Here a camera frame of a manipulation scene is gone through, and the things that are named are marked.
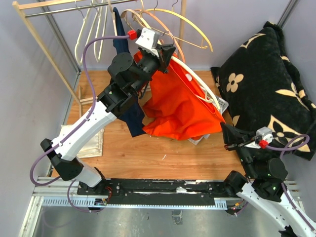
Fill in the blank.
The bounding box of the empty cream hanger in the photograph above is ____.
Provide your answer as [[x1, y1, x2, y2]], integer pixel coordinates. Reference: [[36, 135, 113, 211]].
[[74, 0, 100, 66]]

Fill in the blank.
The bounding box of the folded cream cloth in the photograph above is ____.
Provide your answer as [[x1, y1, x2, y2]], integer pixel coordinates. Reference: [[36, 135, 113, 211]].
[[58, 123, 104, 158]]

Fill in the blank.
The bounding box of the orange t shirt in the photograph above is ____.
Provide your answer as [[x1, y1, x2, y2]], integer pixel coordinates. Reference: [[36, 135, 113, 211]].
[[143, 60, 225, 141]]

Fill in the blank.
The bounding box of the white pink t shirt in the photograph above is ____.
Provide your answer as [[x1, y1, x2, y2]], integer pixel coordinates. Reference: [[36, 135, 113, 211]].
[[188, 134, 210, 145]]

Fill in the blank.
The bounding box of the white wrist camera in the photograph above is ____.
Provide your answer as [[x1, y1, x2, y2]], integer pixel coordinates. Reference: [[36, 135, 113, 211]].
[[127, 27, 161, 57], [245, 127, 273, 149]]

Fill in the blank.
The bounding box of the navy blue t shirt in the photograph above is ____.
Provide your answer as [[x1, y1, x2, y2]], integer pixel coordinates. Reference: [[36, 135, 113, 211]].
[[113, 7, 145, 137]]

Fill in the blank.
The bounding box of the black floral blanket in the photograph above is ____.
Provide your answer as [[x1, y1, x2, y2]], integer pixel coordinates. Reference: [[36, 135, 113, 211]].
[[210, 22, 316, 160]]

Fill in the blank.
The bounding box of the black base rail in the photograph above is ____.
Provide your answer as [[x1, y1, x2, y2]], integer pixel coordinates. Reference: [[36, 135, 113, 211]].
[[77, 179, 238, 206]]

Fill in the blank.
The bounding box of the orange hanger with metal hook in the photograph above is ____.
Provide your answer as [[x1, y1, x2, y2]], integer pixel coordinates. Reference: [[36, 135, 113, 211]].
[[139, 0, 185, 63]]

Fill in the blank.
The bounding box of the wooden clothes rack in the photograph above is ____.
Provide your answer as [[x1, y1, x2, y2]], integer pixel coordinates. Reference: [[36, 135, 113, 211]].
[[11, 0, 188, 119]]

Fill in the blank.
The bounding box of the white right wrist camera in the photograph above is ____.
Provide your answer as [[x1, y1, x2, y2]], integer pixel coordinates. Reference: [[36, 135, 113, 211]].
[[245, 127, 273, 149]]

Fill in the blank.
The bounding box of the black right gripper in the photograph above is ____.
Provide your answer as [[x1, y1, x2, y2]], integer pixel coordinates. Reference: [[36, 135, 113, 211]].
[[221, 120, 258, 178]]

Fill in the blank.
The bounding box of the yellow hanger with metal hook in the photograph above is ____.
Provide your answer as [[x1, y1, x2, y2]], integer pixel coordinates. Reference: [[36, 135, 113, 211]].
[[147, 1, 213, 52]]

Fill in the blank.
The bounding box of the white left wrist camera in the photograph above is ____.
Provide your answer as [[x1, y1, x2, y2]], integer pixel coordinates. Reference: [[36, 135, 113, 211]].
[[127, 27, 161, 57]]

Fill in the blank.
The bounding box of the metal corner post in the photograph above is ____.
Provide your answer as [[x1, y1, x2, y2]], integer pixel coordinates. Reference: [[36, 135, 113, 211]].
[[45, 14, 81, 75]]

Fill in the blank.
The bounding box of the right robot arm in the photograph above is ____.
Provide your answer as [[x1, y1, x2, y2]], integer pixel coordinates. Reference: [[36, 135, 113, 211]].
[[220, 122, 316, 237]]

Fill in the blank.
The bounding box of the white plastic basket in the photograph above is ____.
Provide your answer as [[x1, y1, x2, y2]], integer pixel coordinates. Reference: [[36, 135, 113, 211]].
[[190, 97, 228, 146]]

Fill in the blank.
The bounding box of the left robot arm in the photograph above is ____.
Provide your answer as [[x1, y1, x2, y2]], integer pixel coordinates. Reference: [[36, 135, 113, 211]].
[[40, 44, 175, 196]]

